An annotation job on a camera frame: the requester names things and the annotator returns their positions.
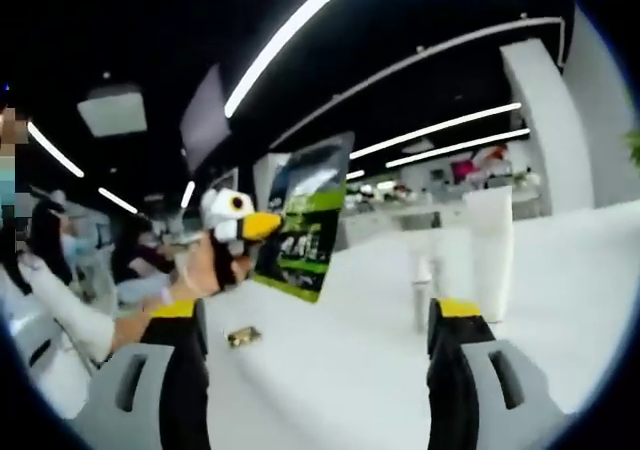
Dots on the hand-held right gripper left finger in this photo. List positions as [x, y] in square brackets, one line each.
[130, 400]

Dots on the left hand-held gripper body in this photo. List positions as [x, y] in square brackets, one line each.
[222, 215]

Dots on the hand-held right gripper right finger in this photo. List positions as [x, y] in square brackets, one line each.
[492, 395]

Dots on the green silver skincare sachet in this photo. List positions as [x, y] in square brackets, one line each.
[305, 220]

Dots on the small gold skincare sachet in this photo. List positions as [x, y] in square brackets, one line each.
[244, 336]

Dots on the slim clear-capped skincare bottle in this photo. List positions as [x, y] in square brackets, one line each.
[421, 300]

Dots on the person's left hand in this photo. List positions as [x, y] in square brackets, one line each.
[210, 267]

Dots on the short ceiling light strip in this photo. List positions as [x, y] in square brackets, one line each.
[55, 149]
[118, 200]
[188, 194]

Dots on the hanging monitor screen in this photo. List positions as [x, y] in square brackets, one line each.
[205, 115]

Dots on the square ceiling air unit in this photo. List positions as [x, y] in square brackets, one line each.
[112, 111]

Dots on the long curved ceiling light strip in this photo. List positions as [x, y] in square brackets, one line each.
[290, 40]

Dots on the straight ceiling light strip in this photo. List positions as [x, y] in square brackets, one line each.
[435, 130]
[457, 147]

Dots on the green potted plant white pot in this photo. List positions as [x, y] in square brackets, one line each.
[634, 147]

